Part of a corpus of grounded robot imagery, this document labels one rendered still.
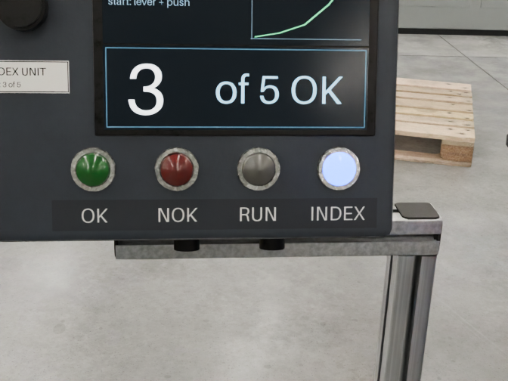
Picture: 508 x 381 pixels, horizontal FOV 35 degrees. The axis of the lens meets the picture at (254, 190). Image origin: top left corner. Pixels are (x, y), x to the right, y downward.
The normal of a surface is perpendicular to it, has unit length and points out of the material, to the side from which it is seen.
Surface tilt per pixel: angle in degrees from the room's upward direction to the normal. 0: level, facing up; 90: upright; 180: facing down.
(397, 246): 90
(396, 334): 90
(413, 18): 90
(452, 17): 90
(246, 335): 0
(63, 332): 0
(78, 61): 75
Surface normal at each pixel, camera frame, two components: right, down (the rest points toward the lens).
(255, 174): 0.04, 0.19
